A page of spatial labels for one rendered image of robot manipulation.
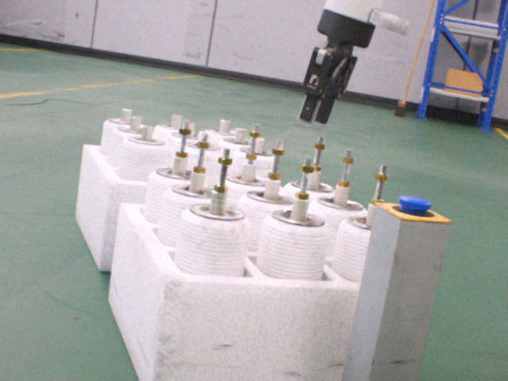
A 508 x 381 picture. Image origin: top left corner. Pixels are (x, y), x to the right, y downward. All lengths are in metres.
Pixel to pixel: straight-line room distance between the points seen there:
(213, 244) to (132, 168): 0.55
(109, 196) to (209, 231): 0.52
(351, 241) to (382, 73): 6.41
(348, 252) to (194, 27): 6.71
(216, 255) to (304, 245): 0.12
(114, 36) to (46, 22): 0.74
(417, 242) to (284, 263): 0.21
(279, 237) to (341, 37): 0.28
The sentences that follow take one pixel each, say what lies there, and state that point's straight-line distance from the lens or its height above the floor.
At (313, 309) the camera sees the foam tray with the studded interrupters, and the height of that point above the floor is 0.15.
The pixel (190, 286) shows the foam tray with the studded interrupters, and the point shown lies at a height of 0.17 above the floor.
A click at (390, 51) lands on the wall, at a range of 7.50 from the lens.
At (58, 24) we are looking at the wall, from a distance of 8.25.
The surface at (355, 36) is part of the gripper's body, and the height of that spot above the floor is 0.51.
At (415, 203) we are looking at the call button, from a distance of 0.96.
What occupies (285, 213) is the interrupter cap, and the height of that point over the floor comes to 0.25.
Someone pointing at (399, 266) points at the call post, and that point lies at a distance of 0.96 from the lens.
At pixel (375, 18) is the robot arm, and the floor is 0.54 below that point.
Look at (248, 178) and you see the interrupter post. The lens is 1.32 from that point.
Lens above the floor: 0.50
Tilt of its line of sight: 11 degrees down
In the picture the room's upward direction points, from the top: 9 degrees clockwise
